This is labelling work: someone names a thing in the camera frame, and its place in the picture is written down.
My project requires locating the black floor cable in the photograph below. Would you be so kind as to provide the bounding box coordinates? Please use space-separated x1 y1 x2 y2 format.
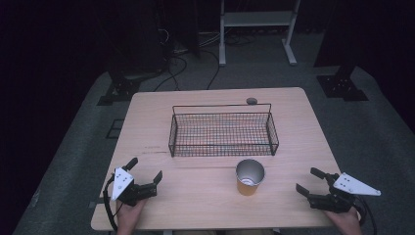
200 48 222 91
153 54 189 93

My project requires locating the black stand with base plate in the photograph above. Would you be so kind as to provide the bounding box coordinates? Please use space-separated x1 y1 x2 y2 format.
316 63 370 103
96 62 164 107

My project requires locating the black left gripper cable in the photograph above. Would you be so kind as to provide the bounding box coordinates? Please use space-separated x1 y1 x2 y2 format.
102 175 125 232

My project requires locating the person's right hand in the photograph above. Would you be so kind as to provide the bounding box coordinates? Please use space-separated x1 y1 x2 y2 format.
322 205 363 235

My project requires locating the metal cup with orange outside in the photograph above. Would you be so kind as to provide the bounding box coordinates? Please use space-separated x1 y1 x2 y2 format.
235 158 266 197

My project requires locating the person's left hand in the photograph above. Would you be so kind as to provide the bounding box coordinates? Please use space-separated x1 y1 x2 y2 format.
115 198 149 235

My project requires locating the black wire basket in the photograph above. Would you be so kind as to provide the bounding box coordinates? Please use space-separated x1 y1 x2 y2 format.
167 103 281 159

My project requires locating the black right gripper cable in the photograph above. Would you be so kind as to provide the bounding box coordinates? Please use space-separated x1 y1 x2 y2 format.
353 195 379 235

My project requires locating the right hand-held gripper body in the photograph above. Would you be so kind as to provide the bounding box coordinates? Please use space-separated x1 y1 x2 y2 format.
307 171 383 215

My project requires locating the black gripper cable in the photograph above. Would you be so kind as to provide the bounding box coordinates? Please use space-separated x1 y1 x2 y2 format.
102 175 125 232
353 195 379 235

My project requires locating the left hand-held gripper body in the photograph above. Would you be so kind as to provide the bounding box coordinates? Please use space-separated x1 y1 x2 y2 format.
111 166 159 208

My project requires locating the white metal stand frame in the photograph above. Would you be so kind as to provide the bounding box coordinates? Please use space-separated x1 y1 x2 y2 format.
218 0 301 68

